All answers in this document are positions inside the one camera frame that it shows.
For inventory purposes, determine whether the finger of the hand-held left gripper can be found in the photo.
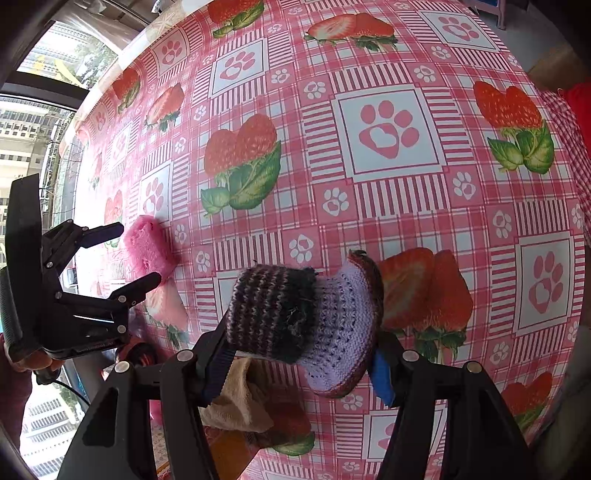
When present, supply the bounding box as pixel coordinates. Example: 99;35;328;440
54;272;163;326
42;220;125;271

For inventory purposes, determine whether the pink red knitted sock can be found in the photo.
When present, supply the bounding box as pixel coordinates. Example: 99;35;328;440
113;336;160;370

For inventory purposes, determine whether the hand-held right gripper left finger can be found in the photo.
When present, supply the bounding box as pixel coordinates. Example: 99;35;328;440
58;314;238;480

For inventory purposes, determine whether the beige sock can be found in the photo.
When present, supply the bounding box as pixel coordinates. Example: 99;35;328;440
199;356;275;435

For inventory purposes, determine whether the person's left forearm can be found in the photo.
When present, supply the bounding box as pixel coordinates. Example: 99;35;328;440
0;367;32;450

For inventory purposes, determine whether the purple striped knitted sock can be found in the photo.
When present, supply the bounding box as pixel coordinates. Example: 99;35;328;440
225;249;386;398

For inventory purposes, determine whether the pink sponge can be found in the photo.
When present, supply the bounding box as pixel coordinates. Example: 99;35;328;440
121;215;178;278

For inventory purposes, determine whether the red gingham cloth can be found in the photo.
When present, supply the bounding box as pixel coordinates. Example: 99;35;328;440
538;90;591;222

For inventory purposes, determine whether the person's left hand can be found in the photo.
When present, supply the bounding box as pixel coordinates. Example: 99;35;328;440
0;335;65;385

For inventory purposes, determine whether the strawberry print tablecloth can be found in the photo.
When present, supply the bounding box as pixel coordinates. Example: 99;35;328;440
69;0;591;480

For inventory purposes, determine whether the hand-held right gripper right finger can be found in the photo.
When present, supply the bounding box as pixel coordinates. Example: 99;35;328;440
369;330;539;480

